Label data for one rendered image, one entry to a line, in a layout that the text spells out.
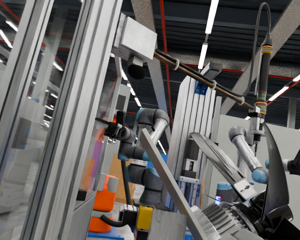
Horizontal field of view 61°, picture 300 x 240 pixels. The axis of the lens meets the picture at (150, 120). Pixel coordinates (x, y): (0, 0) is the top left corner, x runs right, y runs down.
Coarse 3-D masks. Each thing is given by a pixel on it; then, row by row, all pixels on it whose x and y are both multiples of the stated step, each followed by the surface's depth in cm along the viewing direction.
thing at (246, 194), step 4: (240, 180) 89; (244, 180) 90; (236, 184) 87; (240, 184) 88; (244, 184) 89; (248, 184) 90; (236, 188) 85; (240, 188) 86; (252, 188) 89; (240, 192) 84; (244, 192) 85; (248, 192) 86; (252, 192) 87; (256, 192) 88; (244, 196) 84; (248, 196) 85; (252, 196) 86
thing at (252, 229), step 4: (232, 208) 83; (236, 208) 82; (236, 212) 81; (240, 212) 80; (240, 216) 78; (244, 216) 78; (244, 220) 77; (248, 220) 77; (248, 224) 76; (248, 228) 77; (252, 228) 76; (252, 232) 75; (256, 232) 76
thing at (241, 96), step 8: (256, 24) 101; (256, 32) 100; (256, 40) 99; (168, 56) 70; (184, 64) 74; (192, 72) 76; (208, 80) 80; (224, 88) 85; (248, 88) 95; (240, 96) 91; (240, 104) 91
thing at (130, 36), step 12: (120, 24) 58; (132, 24) 59; (120, 36) 58; (132, 36) 59; (144, 36) 61; (156, 36) 63; (120, 48) 59; (132, 48) 59; (144, 48) 61; (144, 60) 64
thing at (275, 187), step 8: (264, 128) 69; (272, 136) 62; (272, 144) 63; (272, 152) 64; (272, 160) 65; (280, 160) 57; (272, 168) 66; (280, 168) 57; (272, 176) 66; (280, 176) 57; (272, 184) 66; (280, 184) 57; (272, 192) 65; (280, 192) 57; (288, 192) 53; (272, 200) 63; (280, 200) 57; (288, 200) 53; (272, 208) 63
